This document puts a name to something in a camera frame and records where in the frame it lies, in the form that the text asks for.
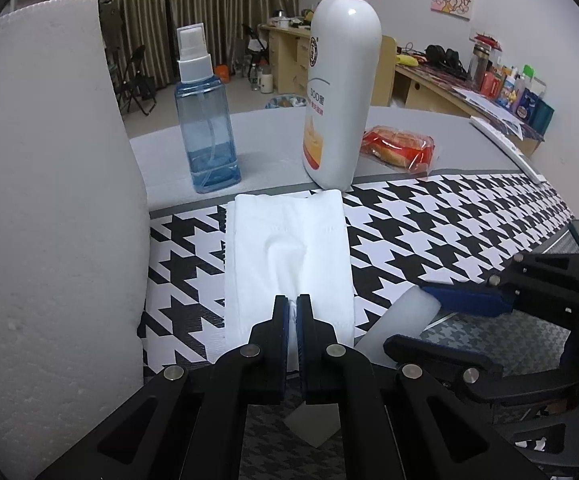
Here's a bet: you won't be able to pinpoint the clear blue spray bottle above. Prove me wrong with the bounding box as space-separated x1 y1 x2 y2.
174 23 242 194

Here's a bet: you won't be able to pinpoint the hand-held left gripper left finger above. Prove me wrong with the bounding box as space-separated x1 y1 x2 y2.
34 294 290 480

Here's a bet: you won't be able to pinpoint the grey trash bin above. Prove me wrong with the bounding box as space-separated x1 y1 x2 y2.
265 94 306 109

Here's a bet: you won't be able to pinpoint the row of toiletry bottles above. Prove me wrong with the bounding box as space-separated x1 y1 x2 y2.
469 32 555 136

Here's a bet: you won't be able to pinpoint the black folding chair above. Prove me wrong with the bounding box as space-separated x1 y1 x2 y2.
119 45 157 116

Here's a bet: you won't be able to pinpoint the white tissue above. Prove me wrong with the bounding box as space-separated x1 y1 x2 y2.
223 190 355 376

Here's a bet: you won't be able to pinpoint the light wooden desk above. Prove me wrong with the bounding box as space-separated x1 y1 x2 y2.
258 22 315 93

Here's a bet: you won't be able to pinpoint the printed papers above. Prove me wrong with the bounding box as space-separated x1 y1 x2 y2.
452 87 525 138

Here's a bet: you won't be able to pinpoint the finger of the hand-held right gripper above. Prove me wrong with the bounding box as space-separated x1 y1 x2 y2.
383 332 579 466
417 251 579 331

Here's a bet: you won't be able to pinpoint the houndstooth table cloth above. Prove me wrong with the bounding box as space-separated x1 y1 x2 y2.
129 107 579 480

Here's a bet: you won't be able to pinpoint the black headphones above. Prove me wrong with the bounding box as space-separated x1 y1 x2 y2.
424 45 467 78

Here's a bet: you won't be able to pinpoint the white foam sheet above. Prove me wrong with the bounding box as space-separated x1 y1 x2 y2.
354 285 453 363

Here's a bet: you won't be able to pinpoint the white lotion bottle red pump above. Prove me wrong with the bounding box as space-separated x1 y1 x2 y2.
301 0 383 192

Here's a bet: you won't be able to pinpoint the brown curtain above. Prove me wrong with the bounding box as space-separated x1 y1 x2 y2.
169 0 300 86
56 0 172 91

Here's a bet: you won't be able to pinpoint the red snack packet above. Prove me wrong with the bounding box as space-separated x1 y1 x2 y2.
359 125 437 177

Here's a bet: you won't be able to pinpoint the white foam box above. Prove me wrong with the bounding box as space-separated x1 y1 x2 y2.
0 0 152 480

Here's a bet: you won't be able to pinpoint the cluttered wooden desk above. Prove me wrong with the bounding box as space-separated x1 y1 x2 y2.
392 62 545 156

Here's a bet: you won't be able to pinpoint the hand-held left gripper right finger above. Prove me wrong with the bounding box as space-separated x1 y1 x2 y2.
297 294 545 480

